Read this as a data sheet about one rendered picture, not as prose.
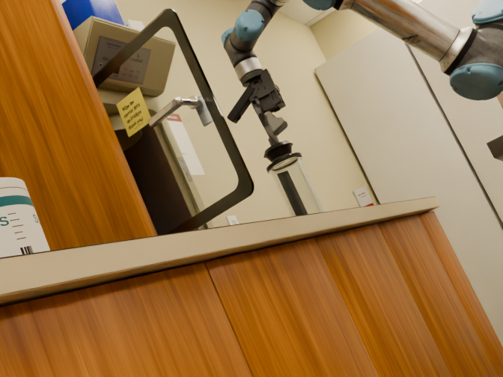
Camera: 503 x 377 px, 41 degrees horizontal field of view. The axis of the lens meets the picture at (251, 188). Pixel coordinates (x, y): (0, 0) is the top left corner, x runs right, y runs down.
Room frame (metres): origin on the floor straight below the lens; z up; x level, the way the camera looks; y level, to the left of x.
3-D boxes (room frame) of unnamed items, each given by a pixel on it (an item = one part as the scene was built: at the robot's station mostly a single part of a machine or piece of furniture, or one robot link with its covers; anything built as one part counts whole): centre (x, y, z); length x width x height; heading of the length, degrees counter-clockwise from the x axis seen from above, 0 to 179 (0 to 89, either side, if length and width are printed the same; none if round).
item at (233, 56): (1.85, -0.14, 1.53); 0.09 x 0.08 x 0.11; 20
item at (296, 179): (1.86, -0.11, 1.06); 0.11 x 0.11 x 0.21
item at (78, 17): (1.40, 0.18, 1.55); 0.10 x 0.10 x 0.09; 64
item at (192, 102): (1.20, 0.08, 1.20); 0.10 x 0.05 x 0.03; 55
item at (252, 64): (1.86, -0.14, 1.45); 0.08 x 0.08 x 0.05
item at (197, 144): (1.27, 0.12, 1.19); 0.30 x 0.01 x 0.40; 55
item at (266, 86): (1.86, -0.14, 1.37); 0.09 x 0.08 x 0.12; 79
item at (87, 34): (1.48, 0.14, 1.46); 0.32 x 0.12 x 0.10; 154
